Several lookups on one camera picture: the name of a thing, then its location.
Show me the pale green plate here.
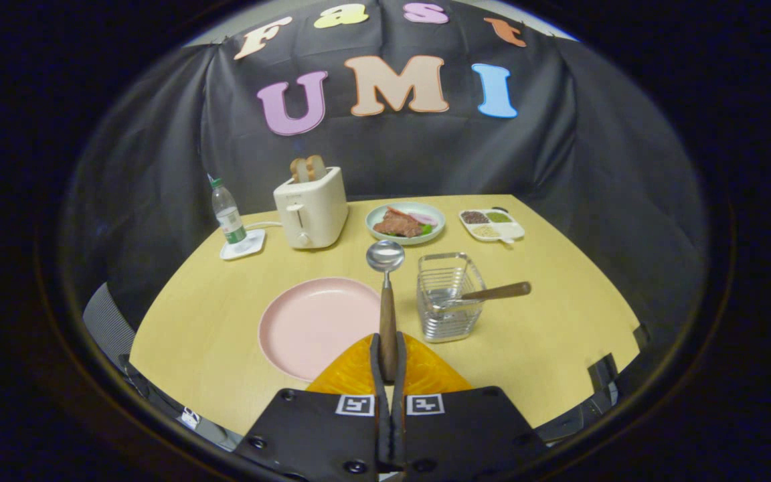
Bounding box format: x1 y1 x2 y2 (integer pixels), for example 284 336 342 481
365 202 446 246

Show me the white divided dish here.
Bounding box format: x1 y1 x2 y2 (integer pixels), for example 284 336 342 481
458 208 525 244

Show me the wooden handled spoon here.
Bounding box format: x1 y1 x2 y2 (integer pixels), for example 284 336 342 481
366 240 406 382

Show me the white square coaster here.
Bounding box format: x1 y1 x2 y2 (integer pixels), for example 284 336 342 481
220 229 266 261

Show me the metal wire basket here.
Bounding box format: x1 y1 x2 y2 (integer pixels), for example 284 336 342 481
416 252 487 343

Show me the wooden handled fork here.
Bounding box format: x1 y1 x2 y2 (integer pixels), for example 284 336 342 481
429 281 532 312

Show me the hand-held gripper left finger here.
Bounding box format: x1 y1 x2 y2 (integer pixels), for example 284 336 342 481
234 333 390 482

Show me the grey mesh chair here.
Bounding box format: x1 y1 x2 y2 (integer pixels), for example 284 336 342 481
82 283 135 366

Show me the cream white toaster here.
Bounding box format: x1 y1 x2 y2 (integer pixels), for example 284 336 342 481
273 166 349 250

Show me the clear plastic water bottle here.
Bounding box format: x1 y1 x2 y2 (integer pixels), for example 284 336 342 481
207 174 248 245

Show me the brown meat slice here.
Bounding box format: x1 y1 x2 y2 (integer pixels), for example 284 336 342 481
373 208 423 238

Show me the black backdrop cloth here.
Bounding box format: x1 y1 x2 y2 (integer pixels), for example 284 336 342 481
61 0 711 349

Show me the pink round plate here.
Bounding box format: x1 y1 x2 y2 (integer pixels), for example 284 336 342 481
258 277 383 383

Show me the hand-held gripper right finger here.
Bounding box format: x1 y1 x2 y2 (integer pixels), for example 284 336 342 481
391 331 550 482

